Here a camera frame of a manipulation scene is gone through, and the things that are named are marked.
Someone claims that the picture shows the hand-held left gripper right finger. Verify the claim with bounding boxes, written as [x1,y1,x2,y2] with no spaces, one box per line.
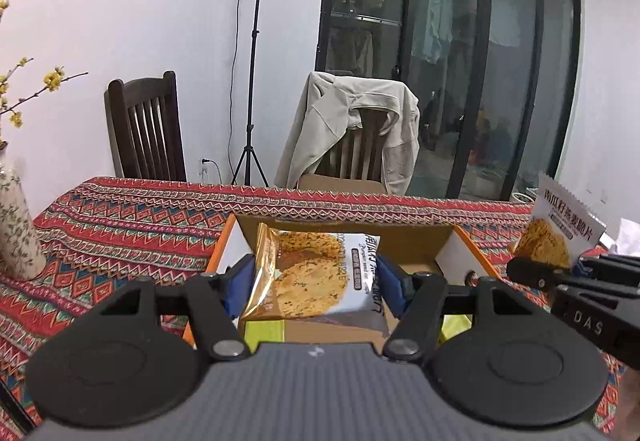
[375,255,538,363]

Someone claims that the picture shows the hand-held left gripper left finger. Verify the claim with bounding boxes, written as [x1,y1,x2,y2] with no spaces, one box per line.
[97,254,258,363]

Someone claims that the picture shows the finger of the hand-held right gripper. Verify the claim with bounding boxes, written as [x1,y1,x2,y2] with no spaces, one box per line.
[572,255,640,278]
[506,258,571,293]

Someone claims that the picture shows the white cookie snack packet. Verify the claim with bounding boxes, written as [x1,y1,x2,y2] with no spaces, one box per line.
[510,171,608,269]

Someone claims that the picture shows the gold cookie snack packet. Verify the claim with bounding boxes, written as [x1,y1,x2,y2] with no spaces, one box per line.
[239,223,392,337]

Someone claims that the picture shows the orange cardboard box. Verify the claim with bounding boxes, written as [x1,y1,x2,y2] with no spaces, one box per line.
[182,213,506,357]

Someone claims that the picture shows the yellow-green packet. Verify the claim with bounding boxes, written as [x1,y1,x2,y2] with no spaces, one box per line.
[440,315,473,347]
[244,320,286,353]

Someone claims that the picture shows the brown wooden chair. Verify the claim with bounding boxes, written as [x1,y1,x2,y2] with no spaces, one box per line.
[297,108,391,195]

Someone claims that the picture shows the red patterned tablecloth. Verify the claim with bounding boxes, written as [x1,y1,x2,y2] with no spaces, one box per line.
[0,176,640,441]

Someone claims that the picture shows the black-framed glass sliding door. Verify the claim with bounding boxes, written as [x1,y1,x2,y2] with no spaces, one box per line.
[316,0,583,202]

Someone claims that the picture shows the beige jacket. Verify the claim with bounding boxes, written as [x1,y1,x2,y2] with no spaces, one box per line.
[274,71,421,196]

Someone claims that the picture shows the dark wooden chair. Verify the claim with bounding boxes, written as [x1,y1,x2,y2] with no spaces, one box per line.
[104,71,188,182]

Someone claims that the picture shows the floral ceramic vase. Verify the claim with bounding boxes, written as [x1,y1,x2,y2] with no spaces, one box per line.
[0,156,48,279]

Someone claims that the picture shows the black light stand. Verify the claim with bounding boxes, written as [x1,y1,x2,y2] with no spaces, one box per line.
[231,0,271,186]

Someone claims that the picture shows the hanging light blue garment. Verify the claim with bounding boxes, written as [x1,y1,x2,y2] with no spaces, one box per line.
[411,0,455,66]

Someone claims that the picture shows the yellow flower branches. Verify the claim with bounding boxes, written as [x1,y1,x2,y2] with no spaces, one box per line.
[0,0,90,152]

